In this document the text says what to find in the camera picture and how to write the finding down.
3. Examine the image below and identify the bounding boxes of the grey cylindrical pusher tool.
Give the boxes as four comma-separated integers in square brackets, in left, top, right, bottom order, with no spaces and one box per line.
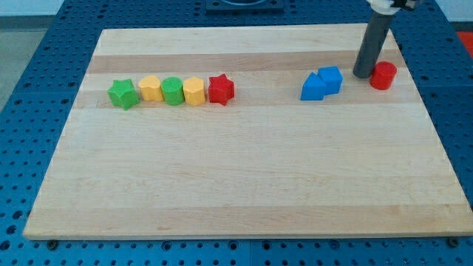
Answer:
[353,11,395,78]

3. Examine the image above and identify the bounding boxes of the blue triangle block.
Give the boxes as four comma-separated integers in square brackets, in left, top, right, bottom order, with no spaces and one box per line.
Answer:
[300,72,327,100]

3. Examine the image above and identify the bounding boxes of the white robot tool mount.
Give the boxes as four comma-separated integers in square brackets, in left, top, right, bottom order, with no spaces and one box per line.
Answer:
[367,0,423,16]

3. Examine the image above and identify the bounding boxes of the red star block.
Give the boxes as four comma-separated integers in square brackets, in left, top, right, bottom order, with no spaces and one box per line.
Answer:
[208,74,235,106]

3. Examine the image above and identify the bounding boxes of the green star block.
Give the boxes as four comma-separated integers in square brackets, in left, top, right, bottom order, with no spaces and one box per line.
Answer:
[107,79,140,110]

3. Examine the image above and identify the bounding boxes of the wooden board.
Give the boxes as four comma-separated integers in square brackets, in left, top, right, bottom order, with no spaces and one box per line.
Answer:
[23,24,472,240]

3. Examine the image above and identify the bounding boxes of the blue cube block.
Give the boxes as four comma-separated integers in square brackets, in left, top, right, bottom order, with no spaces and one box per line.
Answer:
[318,66,343,95]

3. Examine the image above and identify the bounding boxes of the yellow heart block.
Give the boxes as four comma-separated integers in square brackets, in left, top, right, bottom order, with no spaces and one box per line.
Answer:
[138,75,164,102]

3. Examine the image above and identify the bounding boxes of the green cylinder block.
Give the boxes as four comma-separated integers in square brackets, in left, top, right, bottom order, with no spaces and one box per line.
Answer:
[161,77,185,106]

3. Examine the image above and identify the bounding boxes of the red cylinder block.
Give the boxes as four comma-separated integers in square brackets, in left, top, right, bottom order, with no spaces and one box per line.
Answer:
[370,61,397,90]

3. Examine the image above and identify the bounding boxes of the yellow hexagon block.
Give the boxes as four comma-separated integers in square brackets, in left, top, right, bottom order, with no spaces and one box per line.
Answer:
[183,77,205,106]

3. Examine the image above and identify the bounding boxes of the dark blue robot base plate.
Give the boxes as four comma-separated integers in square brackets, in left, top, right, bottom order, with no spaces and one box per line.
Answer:
[204,0,285,12]

